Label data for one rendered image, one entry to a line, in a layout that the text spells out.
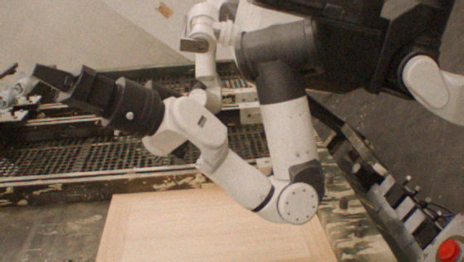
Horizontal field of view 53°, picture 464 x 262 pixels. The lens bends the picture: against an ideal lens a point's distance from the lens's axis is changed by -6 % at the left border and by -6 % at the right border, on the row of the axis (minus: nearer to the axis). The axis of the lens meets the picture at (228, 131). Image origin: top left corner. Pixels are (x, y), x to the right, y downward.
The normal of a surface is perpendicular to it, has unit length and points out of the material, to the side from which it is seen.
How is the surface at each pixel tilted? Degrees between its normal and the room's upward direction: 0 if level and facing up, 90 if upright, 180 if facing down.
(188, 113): 94
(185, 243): 51
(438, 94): 90
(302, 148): 90
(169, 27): 90
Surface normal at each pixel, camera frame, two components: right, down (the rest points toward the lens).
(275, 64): -0.28, 0.22
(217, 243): -0.05, -0.92
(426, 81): 0.08, 0.37
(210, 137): 0.59, -0.40
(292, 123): 0.27, 0.09
